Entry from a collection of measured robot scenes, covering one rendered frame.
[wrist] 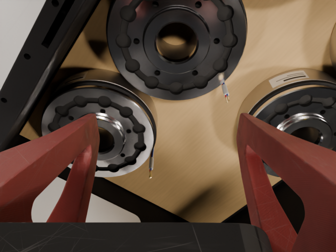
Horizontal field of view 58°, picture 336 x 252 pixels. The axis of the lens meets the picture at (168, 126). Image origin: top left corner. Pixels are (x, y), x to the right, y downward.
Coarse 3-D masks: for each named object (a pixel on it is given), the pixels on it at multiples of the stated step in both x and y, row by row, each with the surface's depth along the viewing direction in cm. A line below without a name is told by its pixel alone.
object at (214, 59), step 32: (128, 0) 20; (160, 0) 20; (192, 0) 20; (224, 0) 20; (128, 32) 22; (224, 32) 22; (128, 64) 23; (224, 64) 23; (160, 96) 25; (192, 96) 25
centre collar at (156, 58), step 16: (160, 16) 20; (176, 16) 20; (192, 16) 20; (144, 32) 21; (208, 32) 21; (144, 48) 22; (208, 48) 22; (160, 64) 22; (176, 64) 22; (192, 64) 22
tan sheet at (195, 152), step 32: (256, 0) 23; (288, 0) 23; (320, 0) 23; (96, 32) 25; (160, 32) 25; (192, 32) 25; (256, 32) 25; (288, 32) 25; (320, 32) 25; (64, 64) 27; (96, 64) 27; (256, 64) 26; (288, 64) 26; (320, 64) 26; (224, 96) 28; (32, 128) 31; (160, 128) 30; (192, 128) 30; (224, 128) 30; (160, 160) 33; (192, 160) 33; (224, 160) 33; (160, 192) 36; (192, 192) 36; (224, 192) 36
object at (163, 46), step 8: (160, 40) 24; (192, 40) 24; (160, 48) 23; (168, 48) 24; (176, 48) 25; (184, 48) 24; (192, 48) 23; (168, 56) 23; (176, 56) 23; (184, 56) 23
